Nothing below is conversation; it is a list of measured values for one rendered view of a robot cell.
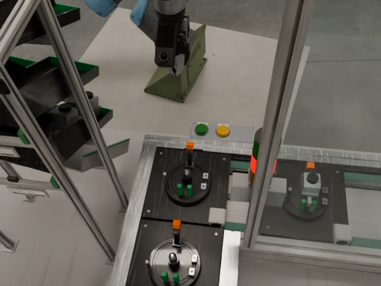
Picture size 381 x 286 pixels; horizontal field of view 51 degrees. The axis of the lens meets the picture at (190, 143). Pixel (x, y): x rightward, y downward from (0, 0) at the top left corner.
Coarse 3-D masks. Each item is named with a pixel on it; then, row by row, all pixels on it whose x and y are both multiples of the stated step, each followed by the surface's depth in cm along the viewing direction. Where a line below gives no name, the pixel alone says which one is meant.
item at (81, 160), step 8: (112, 144) 112; (120, 144) 117; (128, 144) 123; (80, 152) 113; (88, 152) 114; (96, 152) 102; (112, 152) 113; (120, 152) 118; (72, 160) 104; (80, 160) 106; (88, 160) 99; (96, 160) 104; (72, 168) 98; (80, 168) 99; (88, 168) 100
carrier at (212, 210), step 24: (168, 168) 122; (192, 168) 119; (216, 168) 121; (168, 192) 115; (192, 192) 115; (216, 192) 117; (144, 216) 113; (168, 216) 113; (192, 216) 113; (216, 216) 110
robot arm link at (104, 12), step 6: (84, 0) 91; (90, 0) 90; (96, 0) 90; (102, 0) 90; (108, 0) 90; (114, 0) 91; (120, 0) 93; (90, 6) 91; (96, 6) 91; (102, 6) 91; (108, 6) 92; (114, 6) 93; (96, 12) 92; (102, 12) 92; (108, 12) 93
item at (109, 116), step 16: (112, 112) 105; (0, 128) 84; (16, 128) 89; (48, 128) 98; (80, 128) 91; (64, 144) 85; (80, 144) 92; (16, 160) 85; (32, 160) 83; (64, 160) 87
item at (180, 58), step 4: (176, 56) 102; (180, 56) 102; (184, 56) 102; (176, 60) 104; (180, 60) 103; (176, 64) 105; (180, 64) 105; (176, 68) 106; (180, 68) 106; (176, 72) 107; (180, 72) 108
